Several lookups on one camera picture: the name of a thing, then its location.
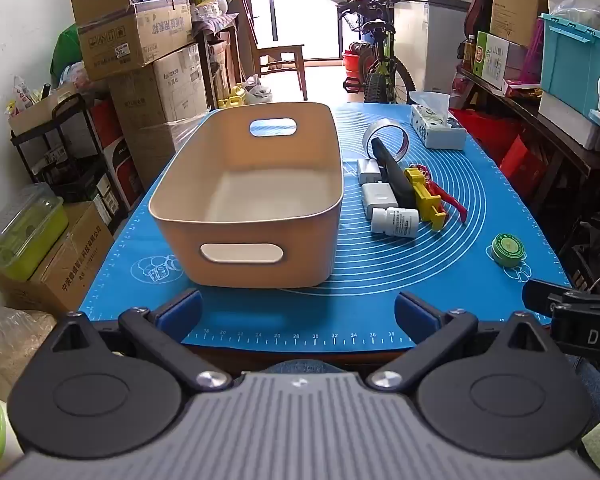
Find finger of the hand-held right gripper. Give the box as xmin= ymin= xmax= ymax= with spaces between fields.
xmin=522 ymin=278 xmax=576 ymax=317

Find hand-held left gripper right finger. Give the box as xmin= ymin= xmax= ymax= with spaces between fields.
xmin=368 ymin=290 xmax=554 ymax=392

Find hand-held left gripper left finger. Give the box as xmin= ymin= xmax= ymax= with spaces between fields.
xmin=50 ymin=289 xmax=233 ymax=394

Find white pill bottle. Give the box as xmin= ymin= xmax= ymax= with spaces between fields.
xmin=370 ymin=206 xmax=420 ymax=238

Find yellow plastic clamp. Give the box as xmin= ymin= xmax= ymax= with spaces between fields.
xmin=404 ymin=167 xmax=449 ymax=232

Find black remote control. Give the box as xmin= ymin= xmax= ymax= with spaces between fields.
xmin=371 ymin=137 xmax=419 ymax=210

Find beige plastic storage bin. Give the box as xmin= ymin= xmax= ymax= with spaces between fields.
xmin=148 ymin=102 xmax=344 ymax=289

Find beige tape roll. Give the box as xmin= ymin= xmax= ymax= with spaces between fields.
xmin=362 ymin=120 xmax=412 ymax=161

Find blue silicone baking mat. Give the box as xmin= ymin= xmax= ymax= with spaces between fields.
xmin=78 ymin=102 xmax=574 ymax=352

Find green round tin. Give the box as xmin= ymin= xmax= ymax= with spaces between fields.
xmin=491 ymin=232 xmax=530 ymax=265

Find large white power adapter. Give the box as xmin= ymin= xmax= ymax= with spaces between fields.
xmin=361 ymin=183 xmax=399 ymax=220

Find red plastic tool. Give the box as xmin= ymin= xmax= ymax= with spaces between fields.
xmin=414 ymin=162 xmax=469 ymax=222

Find printed brown cardboard box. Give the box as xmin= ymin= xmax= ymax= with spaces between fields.
xmin=0 ymin=201 xmax=116 ymax=317

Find red paper bag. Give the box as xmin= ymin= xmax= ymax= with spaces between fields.
xmin=499 ymin=134 xmax=549 ymax=197

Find small white power adapter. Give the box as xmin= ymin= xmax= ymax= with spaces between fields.
xmin=356 ymin=158 xmax=387 ymax=186

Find red white appliance box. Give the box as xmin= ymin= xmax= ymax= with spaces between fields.
xmin=90 ymin=97 xmax=146 ymax=209

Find green container clear lid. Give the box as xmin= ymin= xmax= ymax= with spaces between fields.
xmin=0 ymin=182 xmax=70 ymax=282

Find dark wooden side table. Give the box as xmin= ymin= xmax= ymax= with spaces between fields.
xmin=454 ymin=64 xmax=600 ymax=213

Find clear bag of grain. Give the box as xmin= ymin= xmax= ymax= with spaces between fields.
xmin=0 ymin=307 xmax=57 ymax=402

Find black metal rack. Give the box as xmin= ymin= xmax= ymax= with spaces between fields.
xmin=11 ymin=92 xmax=117 ymax=207

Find patterned tissue box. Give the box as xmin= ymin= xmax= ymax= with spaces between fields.
xmin=409 ymin=91 xmax=468 ymax=151

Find yellow plastic jugs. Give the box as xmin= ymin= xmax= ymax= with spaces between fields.
xmin=218 ymin=84 xmax=249 ymax=110

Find plain stacked cardboard box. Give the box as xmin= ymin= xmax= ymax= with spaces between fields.
xmin=108 ymin=42 xmax=211 ymax=127

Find teal storage crate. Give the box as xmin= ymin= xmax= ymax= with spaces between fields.
xmin=538 ymin=12 xmax=600 ymax=119

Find green white carton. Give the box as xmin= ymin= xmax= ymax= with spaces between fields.
xmin=472 ymin=31 xmax=529 ymax=84

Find green black bicycle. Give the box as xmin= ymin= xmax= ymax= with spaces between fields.
xmin=321 ymin=0 xmax=429 ymax=106

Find red plastic buckets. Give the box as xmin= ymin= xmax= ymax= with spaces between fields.
xmin=342 ymin=50 xmax=366 ymax=94

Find amber glass bottle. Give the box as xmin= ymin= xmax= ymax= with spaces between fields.
xmin=462 ymin=34 xmax=477 ymax=74

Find white chest freezer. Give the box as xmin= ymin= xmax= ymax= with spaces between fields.
xmin=394 ymin=0 xmax=472 ymax=95

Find wooden chair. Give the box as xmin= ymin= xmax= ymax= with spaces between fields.
xmin=240 ymin=0 xmax=309 ymax=102

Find open cardboard box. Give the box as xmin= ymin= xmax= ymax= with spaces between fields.
xmin=70 ymin=0 xmax=194 ymax=82

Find tall cardboard box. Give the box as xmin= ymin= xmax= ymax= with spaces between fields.
xmin=489 ymin=0 xmax=557 ymax=47

